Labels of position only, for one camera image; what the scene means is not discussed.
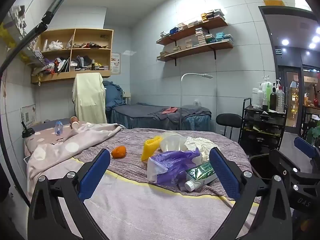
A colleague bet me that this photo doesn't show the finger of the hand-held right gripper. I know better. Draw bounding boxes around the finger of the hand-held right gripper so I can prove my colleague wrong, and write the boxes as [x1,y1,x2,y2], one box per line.
[294,137,320,178]
[269,149,300,180]

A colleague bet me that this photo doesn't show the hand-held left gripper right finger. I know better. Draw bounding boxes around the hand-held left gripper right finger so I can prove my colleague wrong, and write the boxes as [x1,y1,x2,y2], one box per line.
[209,147,293,240]

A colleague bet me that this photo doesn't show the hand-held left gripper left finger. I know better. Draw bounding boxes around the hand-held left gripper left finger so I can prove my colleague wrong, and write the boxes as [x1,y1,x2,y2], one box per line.
[27,149,112,240]

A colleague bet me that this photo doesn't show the green white milk carton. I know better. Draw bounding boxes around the green white milk carton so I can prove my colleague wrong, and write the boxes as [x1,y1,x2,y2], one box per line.
[184,161,218,192]

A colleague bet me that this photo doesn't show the orange round fruit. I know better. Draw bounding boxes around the orange round fruit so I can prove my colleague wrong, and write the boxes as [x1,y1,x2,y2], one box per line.
[111,146,127,159]

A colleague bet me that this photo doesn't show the purple plastic bag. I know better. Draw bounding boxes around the purple plastic bag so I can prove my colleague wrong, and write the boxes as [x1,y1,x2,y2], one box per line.
[147,148,202,186]

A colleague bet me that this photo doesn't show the yellow ribbed plastic packaging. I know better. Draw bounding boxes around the yellow ribbed plastic packaging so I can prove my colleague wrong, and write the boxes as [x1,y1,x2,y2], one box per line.
[141,135,162,162]

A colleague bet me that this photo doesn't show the clear plastic cup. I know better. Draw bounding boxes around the clear plastic cup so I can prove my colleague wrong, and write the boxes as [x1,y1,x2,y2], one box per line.
[159,131,189,154]

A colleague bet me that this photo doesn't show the green plant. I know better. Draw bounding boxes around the green plant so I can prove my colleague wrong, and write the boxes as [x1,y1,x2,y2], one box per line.
[306,126,320,145]

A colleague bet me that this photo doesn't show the black trolley cart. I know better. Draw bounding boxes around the black trolley cart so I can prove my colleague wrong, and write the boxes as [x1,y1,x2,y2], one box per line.
[238,97,288,155]

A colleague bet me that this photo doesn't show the pink polka dot blanket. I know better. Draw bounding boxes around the pink polka dot blanket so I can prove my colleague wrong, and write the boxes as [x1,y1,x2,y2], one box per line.
[24,122,123,180]

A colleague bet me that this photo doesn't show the bed with striped purple cover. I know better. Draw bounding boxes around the bed with striped purple cover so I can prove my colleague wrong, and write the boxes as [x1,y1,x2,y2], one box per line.
[24,124,262,240]

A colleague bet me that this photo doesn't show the group of toiletry bottles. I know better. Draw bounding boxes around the group of toiletry bottles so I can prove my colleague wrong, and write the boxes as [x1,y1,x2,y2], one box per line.
[251,74,287,113]

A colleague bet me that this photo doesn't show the black stool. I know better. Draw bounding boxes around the black stool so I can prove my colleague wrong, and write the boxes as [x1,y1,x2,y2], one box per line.
[215,113,242,139]

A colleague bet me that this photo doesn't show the bed with blue skirt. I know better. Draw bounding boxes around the bed with blue skirt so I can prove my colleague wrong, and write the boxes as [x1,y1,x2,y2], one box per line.
[106,102,212,132]

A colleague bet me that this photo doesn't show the grey blanket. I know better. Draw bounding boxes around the grey blanket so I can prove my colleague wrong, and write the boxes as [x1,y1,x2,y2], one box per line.
[147,106,212,120]

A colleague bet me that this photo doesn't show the cream hanging cloth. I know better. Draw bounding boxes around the cream hanging cloth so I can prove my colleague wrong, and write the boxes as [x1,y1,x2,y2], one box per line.
[72,73,108,124]

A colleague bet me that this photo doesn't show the black lidded tumbler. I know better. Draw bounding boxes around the black lidded tumbler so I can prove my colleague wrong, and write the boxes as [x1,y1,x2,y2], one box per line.
[21,121,35,138]

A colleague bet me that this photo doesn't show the dark blue hanging garment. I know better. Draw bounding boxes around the dark blue hanging garment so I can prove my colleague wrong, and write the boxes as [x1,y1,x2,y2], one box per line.
[103,80,126,110]

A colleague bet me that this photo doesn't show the white floor lamp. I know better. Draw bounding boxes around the white floor lamp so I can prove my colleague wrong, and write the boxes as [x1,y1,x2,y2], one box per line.
[180,73,214,130]

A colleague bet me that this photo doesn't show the row of small flat boxes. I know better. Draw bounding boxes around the row of small flat boxes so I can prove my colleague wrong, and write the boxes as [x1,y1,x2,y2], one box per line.
[71,65,110,71]

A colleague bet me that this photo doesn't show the pile of dark clothes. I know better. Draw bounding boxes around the pile of dark clothes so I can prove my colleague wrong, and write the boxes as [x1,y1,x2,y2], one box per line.
[72,56,92,67]

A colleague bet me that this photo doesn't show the jumble of cloths and bags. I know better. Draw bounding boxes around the jumble of cloths and bags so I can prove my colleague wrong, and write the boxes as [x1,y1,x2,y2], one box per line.
[37,57,70,74]

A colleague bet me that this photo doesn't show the white plastic bags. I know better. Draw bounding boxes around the white plastic bags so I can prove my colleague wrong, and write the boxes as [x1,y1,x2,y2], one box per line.
[47,40,63,50]

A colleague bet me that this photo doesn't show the white printed wall sign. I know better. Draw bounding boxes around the white printed wall sign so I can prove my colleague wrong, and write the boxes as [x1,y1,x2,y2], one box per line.
[20,104,38,128]

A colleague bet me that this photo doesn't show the wooden wall cabinet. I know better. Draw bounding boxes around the wooden wall cabinet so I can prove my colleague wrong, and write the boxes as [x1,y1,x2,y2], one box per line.
[31,28,114,84]

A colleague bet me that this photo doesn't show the dark door frame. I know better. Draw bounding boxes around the dark door frame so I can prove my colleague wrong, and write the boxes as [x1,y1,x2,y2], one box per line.
[258,5,320,135]

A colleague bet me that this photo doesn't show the wall poster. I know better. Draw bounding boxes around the wall poster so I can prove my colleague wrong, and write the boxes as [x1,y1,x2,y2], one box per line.
[110,52,121,75]

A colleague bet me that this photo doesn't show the wooden wall shelf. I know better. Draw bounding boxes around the wooden wall shelf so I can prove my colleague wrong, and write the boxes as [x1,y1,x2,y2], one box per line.
[155,17,228,48]
[156,40,234,67]

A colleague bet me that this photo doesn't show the black cable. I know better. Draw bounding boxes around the black cable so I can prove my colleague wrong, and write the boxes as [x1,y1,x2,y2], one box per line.
[0,0,80,73]

